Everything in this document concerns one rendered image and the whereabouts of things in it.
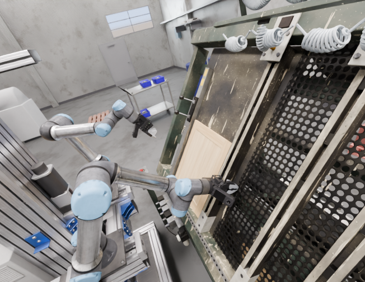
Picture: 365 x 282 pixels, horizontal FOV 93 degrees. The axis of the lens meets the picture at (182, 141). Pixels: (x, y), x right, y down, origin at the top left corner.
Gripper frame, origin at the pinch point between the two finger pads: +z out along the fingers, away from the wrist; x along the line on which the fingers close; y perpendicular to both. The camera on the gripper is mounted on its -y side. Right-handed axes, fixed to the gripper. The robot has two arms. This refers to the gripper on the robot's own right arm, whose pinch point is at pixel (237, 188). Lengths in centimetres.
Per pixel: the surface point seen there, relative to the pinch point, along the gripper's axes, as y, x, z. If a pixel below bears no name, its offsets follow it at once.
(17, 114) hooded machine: 618, 203, -247
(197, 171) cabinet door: 35.8, 12.9, 0.8
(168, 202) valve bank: 54, 57, -1
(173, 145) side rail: 87, 17, 4
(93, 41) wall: 1055, -86, -78
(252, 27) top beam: 28, -77, -7
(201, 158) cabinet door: 37.2, 2.6, 0.8
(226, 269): -16.4, 38.1, -1.7
